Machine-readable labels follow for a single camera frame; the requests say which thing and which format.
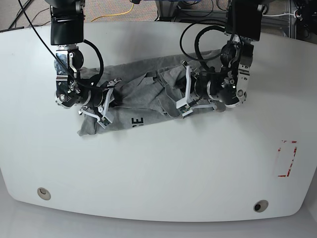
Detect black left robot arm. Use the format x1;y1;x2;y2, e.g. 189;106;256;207
176;0;264;116

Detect white cable on floor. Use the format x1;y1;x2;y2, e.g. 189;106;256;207
262;10;295;18

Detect right table grommet hole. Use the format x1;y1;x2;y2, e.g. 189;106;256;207
253;200;268;213

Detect grey t-shirt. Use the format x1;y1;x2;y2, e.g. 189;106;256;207
76;49;223;136

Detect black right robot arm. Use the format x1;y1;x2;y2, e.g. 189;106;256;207
47;0;121;128

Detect yellow cable on floor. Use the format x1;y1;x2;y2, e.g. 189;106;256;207
91;0;141;22

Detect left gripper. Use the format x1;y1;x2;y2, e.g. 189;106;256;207
174;60;217;111

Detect left table grommet hole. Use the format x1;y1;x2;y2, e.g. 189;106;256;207
37;187;51;201

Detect aluminium frame structure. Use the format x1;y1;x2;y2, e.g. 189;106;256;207
155;0;299;39

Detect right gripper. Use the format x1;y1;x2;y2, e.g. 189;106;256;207
78;78;123;120

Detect red tape rectangle marking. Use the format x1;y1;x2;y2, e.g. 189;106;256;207
274;140;298;178

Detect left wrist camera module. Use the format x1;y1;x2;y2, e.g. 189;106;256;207
176;99;193;117

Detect table grommet hole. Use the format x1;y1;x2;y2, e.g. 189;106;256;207
37;187;51;201
253;200;268;213

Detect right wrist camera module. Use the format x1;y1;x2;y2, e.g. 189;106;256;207
97;116;114;129

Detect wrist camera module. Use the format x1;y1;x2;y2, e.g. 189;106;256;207
176;99;193;117
97;116;114;129

